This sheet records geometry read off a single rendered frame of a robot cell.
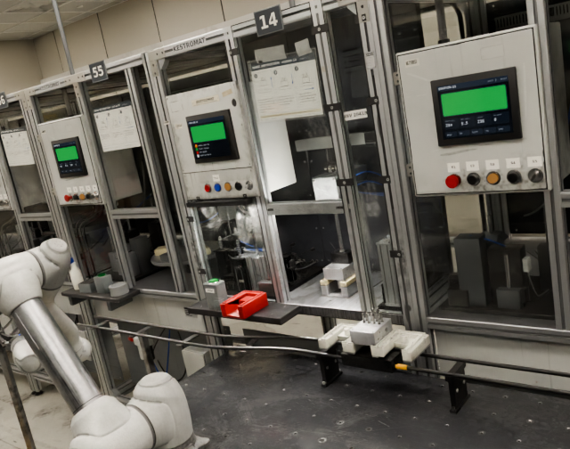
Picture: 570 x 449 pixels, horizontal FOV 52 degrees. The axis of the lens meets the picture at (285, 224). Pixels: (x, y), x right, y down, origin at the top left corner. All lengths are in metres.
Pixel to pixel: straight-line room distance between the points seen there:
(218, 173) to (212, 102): 0.29
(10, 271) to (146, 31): 6.47
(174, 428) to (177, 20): 6.34
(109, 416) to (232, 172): 1.08
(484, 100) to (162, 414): 1.34
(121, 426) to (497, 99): 1.44
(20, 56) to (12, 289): 8.44
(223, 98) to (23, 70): 8.00
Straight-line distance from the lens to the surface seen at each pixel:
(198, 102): 2.50
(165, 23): 7.97
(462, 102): 1.85
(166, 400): 1.95
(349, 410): 2.10
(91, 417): 1.88
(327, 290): 2.46
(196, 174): 2.59
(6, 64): 10.15
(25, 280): 2.01
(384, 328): 2.08
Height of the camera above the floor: 1.74
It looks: 12 degrees down
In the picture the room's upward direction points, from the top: 11 degrees counter-clockwise
